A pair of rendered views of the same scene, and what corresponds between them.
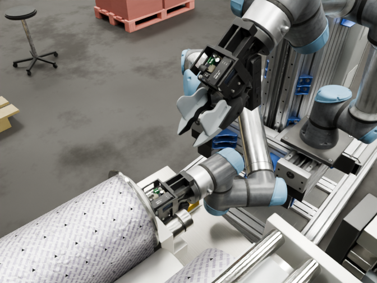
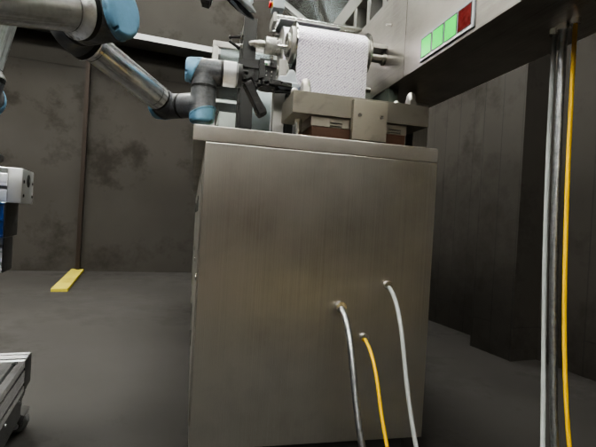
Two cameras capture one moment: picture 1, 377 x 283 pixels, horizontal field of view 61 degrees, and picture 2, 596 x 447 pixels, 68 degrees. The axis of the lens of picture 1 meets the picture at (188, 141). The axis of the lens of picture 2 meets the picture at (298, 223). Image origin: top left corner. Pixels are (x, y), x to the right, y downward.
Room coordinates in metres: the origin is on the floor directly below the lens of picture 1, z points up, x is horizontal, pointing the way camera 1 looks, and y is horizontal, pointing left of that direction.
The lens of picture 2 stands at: (1.61, 0.79, 0.68)
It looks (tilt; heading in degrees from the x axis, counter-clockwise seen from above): 0 degrees down; 207
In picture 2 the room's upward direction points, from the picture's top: 3 degrees clockwise
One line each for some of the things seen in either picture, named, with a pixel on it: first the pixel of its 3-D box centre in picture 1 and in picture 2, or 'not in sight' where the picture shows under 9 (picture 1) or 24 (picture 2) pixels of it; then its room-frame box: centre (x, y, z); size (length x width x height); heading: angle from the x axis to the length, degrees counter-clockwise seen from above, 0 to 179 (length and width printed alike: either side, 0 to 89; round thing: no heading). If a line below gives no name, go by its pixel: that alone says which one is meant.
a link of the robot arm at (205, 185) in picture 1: (197, 184); (231, 74); (0.50, -0.02, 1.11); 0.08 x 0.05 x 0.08; 40
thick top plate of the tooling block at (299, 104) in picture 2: not in sight; (353, 114); (0.37, 0.33, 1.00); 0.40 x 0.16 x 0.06; 130
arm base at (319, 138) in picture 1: (321, 127); not in sight; (1.00, -0.54, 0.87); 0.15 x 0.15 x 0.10
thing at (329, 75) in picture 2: not in sight; (331, 87); (0.30, 0.23, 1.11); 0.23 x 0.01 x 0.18; 130
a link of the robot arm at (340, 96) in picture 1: (331, 104); not in sight; (1.00, -0.54, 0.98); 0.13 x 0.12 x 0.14; 36
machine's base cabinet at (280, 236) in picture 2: not in sight; (254, 264); (-0.42, -0.47, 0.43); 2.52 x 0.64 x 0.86; 40
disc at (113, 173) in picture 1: (132, 208); (293, 45); (0.33, 0.09, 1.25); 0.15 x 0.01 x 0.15; 40
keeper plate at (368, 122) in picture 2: not in sight; (369, 121); (0.43, 0.40, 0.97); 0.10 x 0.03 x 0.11; 130
